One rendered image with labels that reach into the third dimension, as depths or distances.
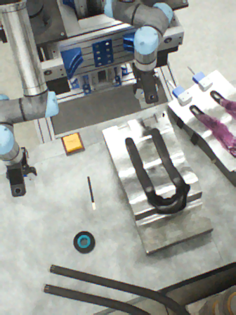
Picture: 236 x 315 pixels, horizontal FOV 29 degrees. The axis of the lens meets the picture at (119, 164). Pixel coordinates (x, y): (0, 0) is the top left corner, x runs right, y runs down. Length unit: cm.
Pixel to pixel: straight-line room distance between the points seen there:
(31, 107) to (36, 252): 60
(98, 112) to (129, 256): 109
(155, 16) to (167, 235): 76
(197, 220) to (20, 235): 67
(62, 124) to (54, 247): 100
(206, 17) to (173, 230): 187
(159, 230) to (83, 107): 114
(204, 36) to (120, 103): 83
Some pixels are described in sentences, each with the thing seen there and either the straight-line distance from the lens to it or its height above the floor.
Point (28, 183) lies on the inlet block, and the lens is 166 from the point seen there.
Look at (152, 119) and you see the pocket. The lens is 181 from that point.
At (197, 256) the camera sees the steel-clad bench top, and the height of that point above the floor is 80.
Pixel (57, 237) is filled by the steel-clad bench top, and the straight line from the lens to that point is 175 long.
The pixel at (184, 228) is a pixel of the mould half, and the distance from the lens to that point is 168.
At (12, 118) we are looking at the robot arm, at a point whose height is 127.
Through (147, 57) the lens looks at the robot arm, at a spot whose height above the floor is 124.
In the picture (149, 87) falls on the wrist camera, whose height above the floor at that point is 110.
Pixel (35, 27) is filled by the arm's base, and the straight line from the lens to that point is 182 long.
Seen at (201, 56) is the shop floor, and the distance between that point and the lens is 303.
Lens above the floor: 249
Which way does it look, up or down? 69 degrees down
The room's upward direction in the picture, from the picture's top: 7 degrees counter-clockwise
